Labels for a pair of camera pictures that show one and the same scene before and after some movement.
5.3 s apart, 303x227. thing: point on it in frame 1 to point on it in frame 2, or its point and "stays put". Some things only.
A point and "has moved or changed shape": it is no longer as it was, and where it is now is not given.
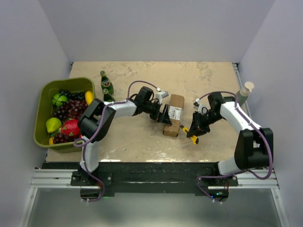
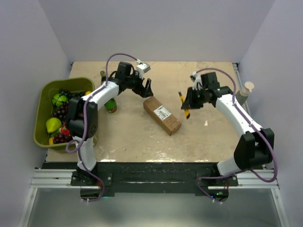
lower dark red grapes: (61, 138) stays put
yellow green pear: (52, 124) stays put
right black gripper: (198, 128) to (190, 102)
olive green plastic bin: (43, 109) stays put
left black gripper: (161, 117) to (144, 92)
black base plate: (147, 179) stays put
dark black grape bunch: (72, 95) stays put
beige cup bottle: (243, 94) stays put
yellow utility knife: (195, 139) to (187, 114)
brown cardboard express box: (176, 104) has moved or changed shape
